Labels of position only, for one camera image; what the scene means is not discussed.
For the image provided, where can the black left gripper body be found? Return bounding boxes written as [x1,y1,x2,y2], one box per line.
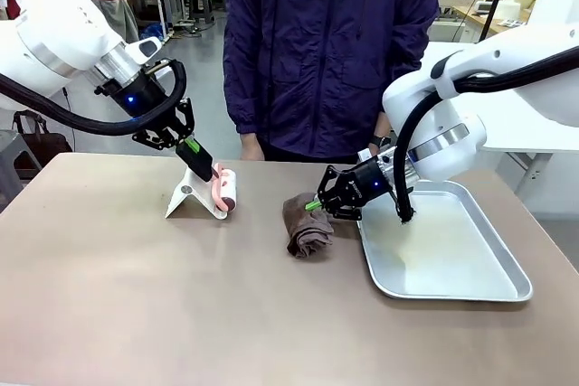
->
[95,70,181,130]

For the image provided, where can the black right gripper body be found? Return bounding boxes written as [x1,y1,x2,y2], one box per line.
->
[346,157,394,207]

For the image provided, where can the grey-brown terry towel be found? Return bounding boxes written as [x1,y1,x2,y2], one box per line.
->
[282,192,337,263]

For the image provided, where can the pink white lint roller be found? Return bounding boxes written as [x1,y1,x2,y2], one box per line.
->
[176,144,240,214]

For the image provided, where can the person left forearm purple sleeve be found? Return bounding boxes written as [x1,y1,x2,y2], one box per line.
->
[375,55,429,137]

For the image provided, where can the person right forearm purple sleeve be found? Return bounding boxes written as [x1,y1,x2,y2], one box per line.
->
[223,51,264,137]

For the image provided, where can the person right hand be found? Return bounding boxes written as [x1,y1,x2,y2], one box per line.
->
[239,132,266,162]

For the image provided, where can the white folded roller stand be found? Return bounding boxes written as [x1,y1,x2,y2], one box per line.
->
[164,164,230,222]

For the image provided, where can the brown leather bag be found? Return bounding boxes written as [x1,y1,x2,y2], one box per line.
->
[12,109,74,156]

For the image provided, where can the silver metal tray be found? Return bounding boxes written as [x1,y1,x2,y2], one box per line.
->
[356,179,535,304]

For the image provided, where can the grey metal stool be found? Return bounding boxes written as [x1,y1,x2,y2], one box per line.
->
[0,129,45,213]

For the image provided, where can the person torso purple jacket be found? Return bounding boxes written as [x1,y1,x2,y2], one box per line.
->
[222,0,441,164]

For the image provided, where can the white side table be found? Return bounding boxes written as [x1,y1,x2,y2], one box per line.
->
[424,41,579,200]

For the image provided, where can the light wooden bench table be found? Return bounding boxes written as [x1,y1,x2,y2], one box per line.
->
[451,4,531,42]

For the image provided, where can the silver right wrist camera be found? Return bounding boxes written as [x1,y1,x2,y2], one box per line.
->
[356,146,388,166]

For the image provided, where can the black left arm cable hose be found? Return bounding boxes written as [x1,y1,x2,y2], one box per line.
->
[0,58,189,137]

